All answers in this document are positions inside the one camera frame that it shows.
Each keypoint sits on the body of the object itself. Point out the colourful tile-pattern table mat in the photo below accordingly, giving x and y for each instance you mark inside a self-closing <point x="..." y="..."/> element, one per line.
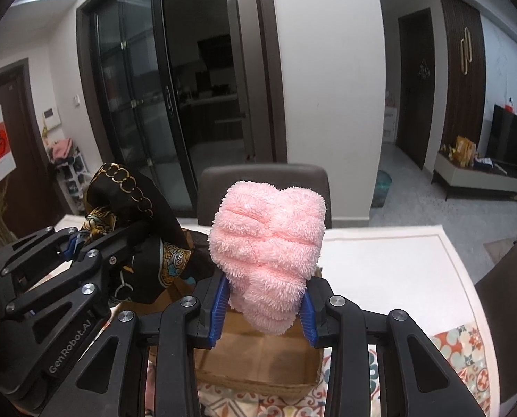
<point x="462" y="347"/>

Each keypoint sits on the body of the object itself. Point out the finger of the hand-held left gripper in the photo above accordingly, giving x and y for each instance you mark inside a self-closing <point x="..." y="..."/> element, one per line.
<point x="110" y="247"/>
<point x="69" y="247"/>

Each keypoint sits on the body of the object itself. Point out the slatted wood wall panel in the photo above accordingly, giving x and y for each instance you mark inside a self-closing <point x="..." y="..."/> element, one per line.
<point x="453" y="95"/>

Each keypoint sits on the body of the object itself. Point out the white shoe rack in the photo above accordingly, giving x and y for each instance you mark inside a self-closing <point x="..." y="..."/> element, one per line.
<point x="74" y="182"/>

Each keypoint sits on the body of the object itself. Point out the pink cloth on rack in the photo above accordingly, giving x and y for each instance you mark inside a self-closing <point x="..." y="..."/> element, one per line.
<point x="62" y="150"/>

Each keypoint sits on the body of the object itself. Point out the black patterned silk scarf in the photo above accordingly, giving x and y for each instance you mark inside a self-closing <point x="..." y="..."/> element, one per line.
<point x="123" y="191"/>

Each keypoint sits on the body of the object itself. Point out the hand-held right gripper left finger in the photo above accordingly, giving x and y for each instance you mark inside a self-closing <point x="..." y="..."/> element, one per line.
<point x="217" y="310"/>

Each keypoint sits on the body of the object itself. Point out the pink fluffy towel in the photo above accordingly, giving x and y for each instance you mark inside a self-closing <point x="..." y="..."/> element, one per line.
<point x="267" y="234"/>

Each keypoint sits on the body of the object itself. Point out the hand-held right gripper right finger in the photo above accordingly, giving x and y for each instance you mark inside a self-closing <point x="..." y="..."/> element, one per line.
<point x="309" y="318"/>

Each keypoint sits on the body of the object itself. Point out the low grey television cabinet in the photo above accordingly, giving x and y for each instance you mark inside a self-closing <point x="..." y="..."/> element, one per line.
<point x="471" y="178"/>

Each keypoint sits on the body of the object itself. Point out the teal floor bin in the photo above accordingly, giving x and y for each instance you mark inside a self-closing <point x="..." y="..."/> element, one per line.
<point x="382" y="189"/>

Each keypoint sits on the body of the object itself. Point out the dark glass sliding door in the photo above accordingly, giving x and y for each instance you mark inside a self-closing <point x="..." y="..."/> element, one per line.
<point x="123" y="95"/>

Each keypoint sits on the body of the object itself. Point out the dark entry door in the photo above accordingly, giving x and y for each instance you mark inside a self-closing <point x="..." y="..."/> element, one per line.
<point x="28" y="169"/>

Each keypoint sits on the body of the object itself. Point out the white wall intercom panel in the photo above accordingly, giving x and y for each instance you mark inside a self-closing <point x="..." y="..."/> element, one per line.
<point x="51" y="119"/>

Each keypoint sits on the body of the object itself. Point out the yellow gift boxes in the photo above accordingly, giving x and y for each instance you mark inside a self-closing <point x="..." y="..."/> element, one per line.
<point x="464" y="150"/>

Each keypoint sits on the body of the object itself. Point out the brown cardboard box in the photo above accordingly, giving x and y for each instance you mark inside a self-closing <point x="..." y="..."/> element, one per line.
<point x="262" y="360"/>

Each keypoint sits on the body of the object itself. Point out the black television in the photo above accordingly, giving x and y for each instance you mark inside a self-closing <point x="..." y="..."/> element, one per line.
<point x="510" y="134"/>

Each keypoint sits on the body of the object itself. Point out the dark wooden room door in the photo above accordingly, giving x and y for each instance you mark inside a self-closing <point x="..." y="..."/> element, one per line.
<point x="414" y="108"/>

